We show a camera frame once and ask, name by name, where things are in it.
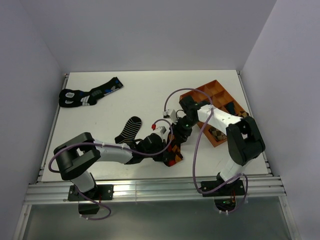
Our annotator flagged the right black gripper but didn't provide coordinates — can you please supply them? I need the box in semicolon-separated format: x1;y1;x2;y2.
169;115;198;145

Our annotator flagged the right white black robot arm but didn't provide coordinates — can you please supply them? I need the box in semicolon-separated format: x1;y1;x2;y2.
173;95;266;195

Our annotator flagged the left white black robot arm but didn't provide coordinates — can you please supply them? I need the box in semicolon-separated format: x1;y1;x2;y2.
53;132;167;200

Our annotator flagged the black white striped sock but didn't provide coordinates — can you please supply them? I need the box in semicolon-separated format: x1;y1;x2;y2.
114;116;142;144

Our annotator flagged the brown argyle rolled sock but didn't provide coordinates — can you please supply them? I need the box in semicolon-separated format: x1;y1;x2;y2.
238;111;250;118
209;126;227;142

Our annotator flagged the orange compartment tray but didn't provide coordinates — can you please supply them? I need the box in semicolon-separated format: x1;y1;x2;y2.
179;79;251;148

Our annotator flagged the dark teal rolled sock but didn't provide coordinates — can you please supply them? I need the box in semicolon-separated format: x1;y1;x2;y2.
224;102;237;116

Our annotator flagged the black blue sport sock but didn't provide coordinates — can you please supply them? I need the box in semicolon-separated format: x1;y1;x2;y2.
58;77;124;108

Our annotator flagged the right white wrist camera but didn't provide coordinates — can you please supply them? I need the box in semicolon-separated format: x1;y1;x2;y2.
162;109;177;119

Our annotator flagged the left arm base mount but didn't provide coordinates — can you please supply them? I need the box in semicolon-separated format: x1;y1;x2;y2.
67;184;114;202

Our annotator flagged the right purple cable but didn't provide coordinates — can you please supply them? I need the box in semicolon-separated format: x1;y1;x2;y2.
163;87;249;215

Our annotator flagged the purple cable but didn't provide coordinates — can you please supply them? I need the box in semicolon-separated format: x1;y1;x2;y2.
163;87;249;215
48;119;176;221

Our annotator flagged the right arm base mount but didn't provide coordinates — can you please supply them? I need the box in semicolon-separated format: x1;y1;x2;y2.
200;179;245;197

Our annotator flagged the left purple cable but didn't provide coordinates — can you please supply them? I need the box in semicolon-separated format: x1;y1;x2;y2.
48;119;176;221

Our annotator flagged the aluminium frame rail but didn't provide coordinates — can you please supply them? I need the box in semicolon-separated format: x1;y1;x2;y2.
13;70;301;240

